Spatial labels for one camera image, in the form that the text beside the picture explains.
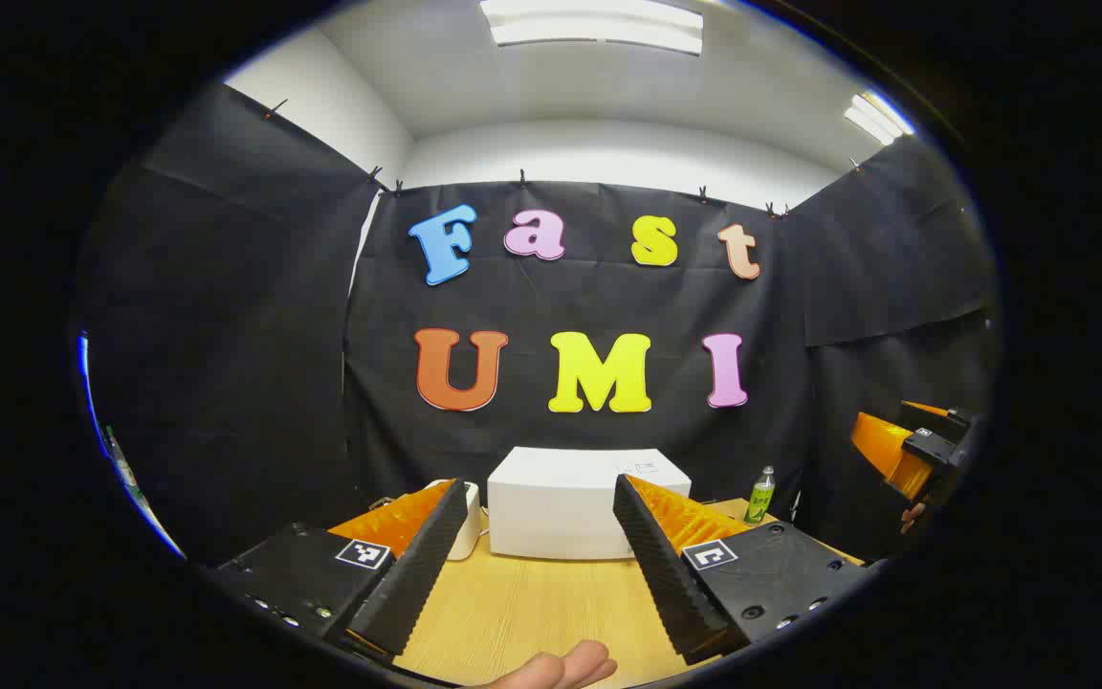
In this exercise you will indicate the green drink bottle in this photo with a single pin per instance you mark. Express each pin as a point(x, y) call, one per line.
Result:
point(760, 498)

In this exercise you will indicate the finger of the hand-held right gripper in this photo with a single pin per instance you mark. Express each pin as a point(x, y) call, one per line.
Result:
point(886, 450)

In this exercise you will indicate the black backdrop cloth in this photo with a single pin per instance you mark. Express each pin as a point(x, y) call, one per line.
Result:
point(551, 306)

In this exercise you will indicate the white toaster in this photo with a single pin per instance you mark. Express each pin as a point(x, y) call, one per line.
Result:
point(468, 536)

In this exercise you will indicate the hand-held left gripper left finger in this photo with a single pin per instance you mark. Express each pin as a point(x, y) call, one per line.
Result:
point(417, 574)

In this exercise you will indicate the large ceiling light panel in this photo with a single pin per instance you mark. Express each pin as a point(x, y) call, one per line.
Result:
point(599, 24)

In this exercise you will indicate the white microwave oven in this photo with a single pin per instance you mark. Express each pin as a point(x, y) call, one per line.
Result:
point(561, 502)

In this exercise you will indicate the small ceiling light panel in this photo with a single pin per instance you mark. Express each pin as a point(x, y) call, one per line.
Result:
point(878, 117)

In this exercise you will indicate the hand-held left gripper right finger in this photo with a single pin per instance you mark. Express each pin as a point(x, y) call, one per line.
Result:
point(668, 574)

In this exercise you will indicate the white side table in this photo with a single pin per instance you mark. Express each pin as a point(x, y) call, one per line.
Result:
point(144, 517)

